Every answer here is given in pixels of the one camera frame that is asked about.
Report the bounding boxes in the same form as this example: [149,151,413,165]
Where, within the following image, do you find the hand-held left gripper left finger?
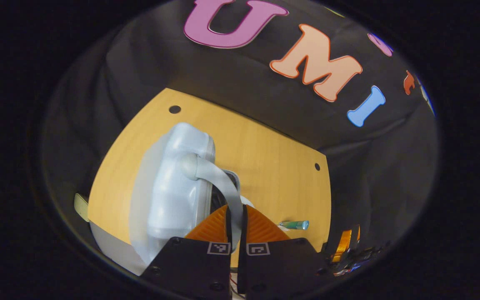
[140,204,233,300]

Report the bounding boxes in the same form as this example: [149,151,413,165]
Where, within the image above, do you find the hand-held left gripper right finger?
[237,204,333,300]

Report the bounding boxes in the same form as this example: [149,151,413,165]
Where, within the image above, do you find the blue skincare tube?
[279,220,310,230]

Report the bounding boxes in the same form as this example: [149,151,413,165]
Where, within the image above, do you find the light blue suitcase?
[128,122,257,267]

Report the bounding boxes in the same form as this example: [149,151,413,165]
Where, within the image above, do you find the pale green trash bin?
[73,192,91,223]

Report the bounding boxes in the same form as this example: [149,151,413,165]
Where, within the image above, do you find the black backdrop cloth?
[40,0,439,267]

